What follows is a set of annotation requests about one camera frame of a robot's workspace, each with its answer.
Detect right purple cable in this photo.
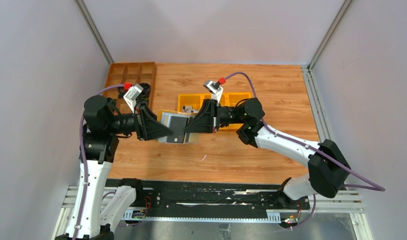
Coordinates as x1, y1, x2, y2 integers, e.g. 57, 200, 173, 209
218, 71, 387, 229

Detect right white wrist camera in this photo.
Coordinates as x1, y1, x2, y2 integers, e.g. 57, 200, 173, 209
203, 77, 226, 104

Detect purple cable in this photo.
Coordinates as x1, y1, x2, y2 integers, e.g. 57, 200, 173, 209
218, 71, 387, 229
70, 82, 133, 240

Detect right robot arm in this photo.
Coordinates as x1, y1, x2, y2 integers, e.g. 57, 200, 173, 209
184, 98, 349, 209

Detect yellow bin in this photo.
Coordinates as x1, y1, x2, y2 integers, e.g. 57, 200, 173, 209
220, 92, 252, 131
177, 93, 204, 112
201, 93, 229, 131

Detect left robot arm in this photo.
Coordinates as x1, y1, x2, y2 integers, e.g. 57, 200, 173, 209
56, 95, 173, 240

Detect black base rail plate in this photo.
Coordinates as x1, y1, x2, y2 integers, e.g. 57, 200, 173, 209
104, 178, 311, 220

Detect middle yellow bin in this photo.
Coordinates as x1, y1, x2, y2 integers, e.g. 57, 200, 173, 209
201, 93, 229, 131

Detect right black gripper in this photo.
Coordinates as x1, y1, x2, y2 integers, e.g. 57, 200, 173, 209
183, 99, 246, 135

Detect wooden compartment tray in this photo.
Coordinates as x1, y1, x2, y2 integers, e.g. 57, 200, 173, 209
104, 62, 157, 108

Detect silver cards in bin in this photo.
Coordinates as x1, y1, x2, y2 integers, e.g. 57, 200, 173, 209
181, 105, 199, 114

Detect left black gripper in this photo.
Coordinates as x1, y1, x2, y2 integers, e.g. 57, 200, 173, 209
107, 101, 174, 141

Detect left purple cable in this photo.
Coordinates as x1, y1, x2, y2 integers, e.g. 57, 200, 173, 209
70, 82, 133, 240

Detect black credit card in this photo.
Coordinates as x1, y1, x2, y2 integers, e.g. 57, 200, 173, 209
166, 116, 188, 144

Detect yellow leather card holder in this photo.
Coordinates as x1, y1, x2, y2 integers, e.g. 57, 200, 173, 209
157, 110, 200, 144

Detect right yellow bin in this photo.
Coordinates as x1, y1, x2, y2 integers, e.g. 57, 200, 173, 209
220, 92, 252, 131

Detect left yellow bin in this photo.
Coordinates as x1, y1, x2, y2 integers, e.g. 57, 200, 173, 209
177, 93, 204, 112

